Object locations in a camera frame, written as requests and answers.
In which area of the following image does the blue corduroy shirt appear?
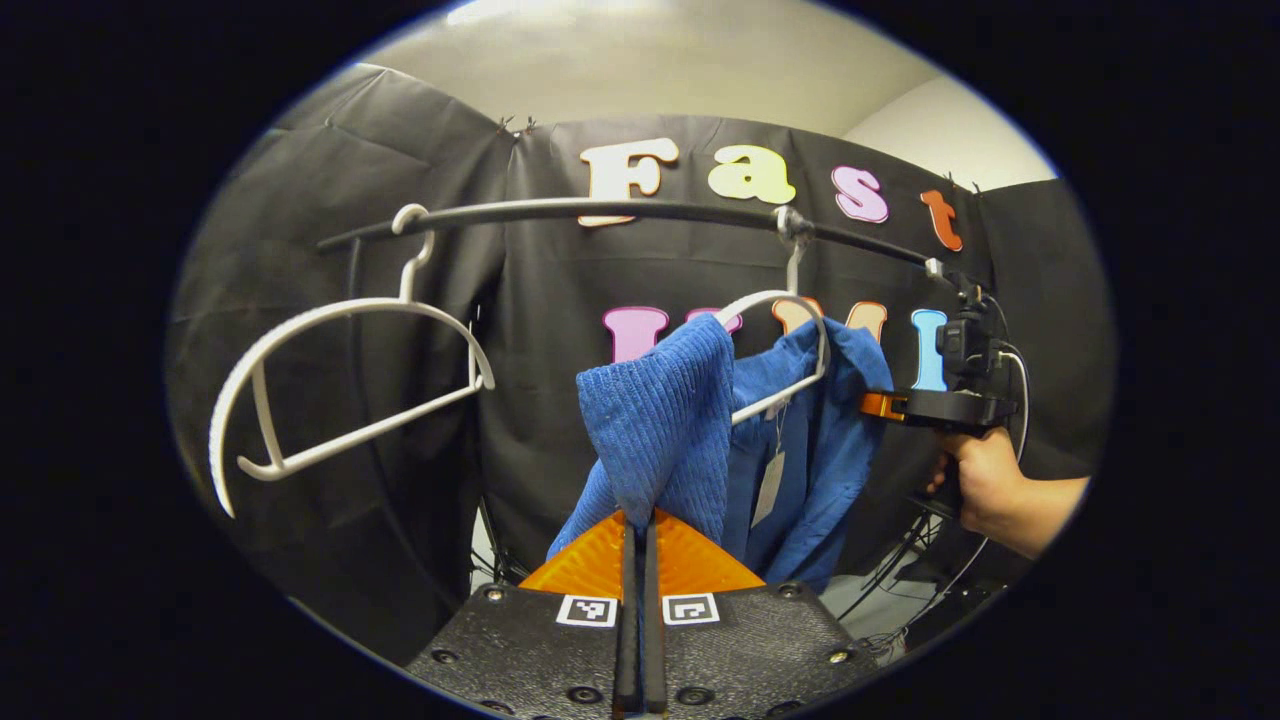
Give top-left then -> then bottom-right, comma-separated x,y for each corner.
547,312 -> 896,591

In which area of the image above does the black clothes rack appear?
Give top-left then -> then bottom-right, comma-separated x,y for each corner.
317,197 -> 986,296

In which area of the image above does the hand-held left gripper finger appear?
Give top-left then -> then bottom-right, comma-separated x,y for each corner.
640,508 -> 881,719
405,508 -> 639,719

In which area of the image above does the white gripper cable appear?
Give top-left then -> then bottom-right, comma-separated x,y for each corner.
1000,343 -> 1033,463

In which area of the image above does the black backdrop stand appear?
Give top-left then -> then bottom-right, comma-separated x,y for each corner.
838,495 -> 1006,646

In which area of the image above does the black backdrop cloth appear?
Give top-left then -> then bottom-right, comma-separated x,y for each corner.
165,62 -> 1116,666

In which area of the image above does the white plastic hanger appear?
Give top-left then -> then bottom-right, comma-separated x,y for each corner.
712,205 -> 833,429
207,203 -> 497,519

